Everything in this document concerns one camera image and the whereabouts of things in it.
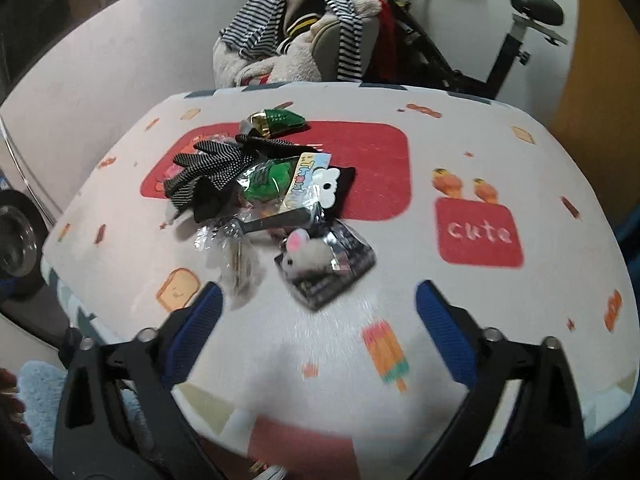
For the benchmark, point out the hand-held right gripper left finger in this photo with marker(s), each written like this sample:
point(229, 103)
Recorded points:
point(197, 325)

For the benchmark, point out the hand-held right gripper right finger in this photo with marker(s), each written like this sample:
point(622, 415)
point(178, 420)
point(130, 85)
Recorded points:
point(445, 330)

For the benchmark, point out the toy mouse package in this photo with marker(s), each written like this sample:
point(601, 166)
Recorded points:
point(305, 255)

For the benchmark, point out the person's left hand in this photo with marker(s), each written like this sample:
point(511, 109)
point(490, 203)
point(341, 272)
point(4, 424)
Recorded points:
point(9, 400)

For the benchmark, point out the clear plastic wrapper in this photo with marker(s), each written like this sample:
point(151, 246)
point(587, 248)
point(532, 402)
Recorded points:
point(235, 260)

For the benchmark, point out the black dotted glove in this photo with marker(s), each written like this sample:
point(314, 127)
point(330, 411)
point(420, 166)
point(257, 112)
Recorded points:
point(210, 170)

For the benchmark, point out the green item in clear bag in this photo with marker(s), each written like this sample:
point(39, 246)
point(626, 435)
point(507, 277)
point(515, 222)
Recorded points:
point(265, 180)

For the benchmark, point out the light blue fluffy towel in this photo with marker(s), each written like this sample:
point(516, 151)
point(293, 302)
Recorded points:
point(40, 400)

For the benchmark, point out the grey washing machine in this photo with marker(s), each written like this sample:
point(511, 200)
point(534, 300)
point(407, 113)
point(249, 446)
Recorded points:
point(20, 240)

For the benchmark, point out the blue curtain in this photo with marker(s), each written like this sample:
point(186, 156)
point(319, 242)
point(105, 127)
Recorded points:
point(630, 240)

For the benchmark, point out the green gold foil packet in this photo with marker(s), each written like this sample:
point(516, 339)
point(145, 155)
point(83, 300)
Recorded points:
point(280, 120)

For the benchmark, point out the red cloth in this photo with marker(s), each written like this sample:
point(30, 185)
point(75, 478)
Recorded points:
point(387, 35)

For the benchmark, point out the wooden door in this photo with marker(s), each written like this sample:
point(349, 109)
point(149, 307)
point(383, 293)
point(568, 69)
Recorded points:
point(600, 60)

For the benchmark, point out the beige chair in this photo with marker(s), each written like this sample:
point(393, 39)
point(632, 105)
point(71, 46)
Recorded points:
point(330, 40)

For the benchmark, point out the black jacket with striped cuffs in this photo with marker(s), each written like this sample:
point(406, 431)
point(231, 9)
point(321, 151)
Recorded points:
point(300, 10)

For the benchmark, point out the black exercise bike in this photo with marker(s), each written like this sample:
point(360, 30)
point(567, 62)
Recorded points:
point(537, 5)

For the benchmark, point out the dark window with frame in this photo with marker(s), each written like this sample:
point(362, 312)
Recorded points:
point(40, 0)

